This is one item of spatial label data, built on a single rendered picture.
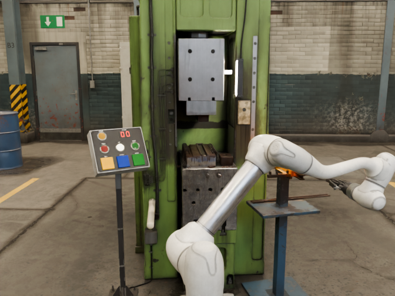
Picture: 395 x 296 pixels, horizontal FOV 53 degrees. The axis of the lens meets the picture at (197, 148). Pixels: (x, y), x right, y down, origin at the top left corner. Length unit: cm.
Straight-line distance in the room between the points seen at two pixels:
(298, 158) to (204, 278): 64
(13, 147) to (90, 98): 265
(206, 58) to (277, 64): 611
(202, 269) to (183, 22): 172
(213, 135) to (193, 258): 170
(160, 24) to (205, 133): 93
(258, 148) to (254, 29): 120
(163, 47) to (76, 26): 642
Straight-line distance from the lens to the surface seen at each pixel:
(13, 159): 696
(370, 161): 207
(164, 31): 276
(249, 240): 310
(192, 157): 268
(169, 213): 294
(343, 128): 912
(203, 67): 262
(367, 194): 211
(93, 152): 247
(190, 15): 279
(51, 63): 927
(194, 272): 161
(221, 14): 281
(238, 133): 284
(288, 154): 171
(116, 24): 885
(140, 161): 251
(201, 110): 263
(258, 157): 182
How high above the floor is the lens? 157
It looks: 11 degrees down
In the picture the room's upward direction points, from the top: straight up
